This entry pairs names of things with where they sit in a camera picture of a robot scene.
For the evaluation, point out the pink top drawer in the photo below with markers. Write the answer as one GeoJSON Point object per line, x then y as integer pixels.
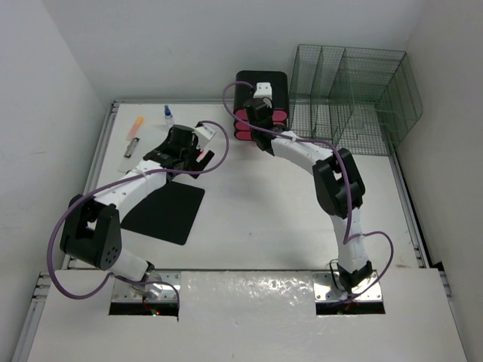
{"type": "Point", "coordinates": [279, 116]}

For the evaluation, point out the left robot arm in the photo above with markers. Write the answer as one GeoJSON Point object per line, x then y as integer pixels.
{"type": "Point", "coordinates": [91, 226]}

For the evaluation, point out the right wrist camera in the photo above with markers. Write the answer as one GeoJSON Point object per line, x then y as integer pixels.
{"type": "Point", "coordinates": [263, 90]}

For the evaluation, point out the transparent clipboard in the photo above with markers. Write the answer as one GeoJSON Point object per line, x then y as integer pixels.
{"type": "Point", "coordinates": [148, 137]}

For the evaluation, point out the orange highlighter on clipboard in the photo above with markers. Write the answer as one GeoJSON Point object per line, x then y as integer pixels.
{"type": "Point", "coordinates": [135, 127]}

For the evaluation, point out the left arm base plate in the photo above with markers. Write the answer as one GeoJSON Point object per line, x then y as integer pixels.
{"type": "Point", "coordinates": [163, 290]}

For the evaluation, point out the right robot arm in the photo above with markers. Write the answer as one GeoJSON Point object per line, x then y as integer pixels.
{"type": "Point", "coordinates": [339, 189]}

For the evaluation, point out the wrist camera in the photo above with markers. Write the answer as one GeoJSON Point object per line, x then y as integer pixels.
{"type": "Point", "coordinates": [204, 134]}
{"type": "Point", "coordinates": [263, 90]}

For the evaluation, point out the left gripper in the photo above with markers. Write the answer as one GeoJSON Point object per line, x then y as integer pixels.
{"type": "Point", "coordinates": [194, 149]}

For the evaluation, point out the black mouse pad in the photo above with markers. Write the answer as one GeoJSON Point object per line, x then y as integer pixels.
{"type": "Point", "coordinates": [166, 214]}

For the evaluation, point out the small spray bottle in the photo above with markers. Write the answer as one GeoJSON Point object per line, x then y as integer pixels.
{"type": "Point", "coordinates": [169, 119]}

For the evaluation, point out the pink bottom drawer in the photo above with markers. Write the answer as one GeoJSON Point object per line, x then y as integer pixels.
{"type": "Point", "coordinates": [243, 135]}

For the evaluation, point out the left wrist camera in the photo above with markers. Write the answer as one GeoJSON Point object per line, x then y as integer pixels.
{"type": "Point", "coordinates": [204, 134]}

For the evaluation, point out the black drawer cabinet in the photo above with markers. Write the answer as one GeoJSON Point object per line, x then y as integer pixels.
{"type": "Point", "coordinates": [278, 81]}

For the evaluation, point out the green wire mesh organizer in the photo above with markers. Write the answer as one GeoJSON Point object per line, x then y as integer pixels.
{"type": "Point", "coordinates": [365, 100]}

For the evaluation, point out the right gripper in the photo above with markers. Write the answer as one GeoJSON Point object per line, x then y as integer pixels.
{"type": "Point", "coordinates": [271, 105]}

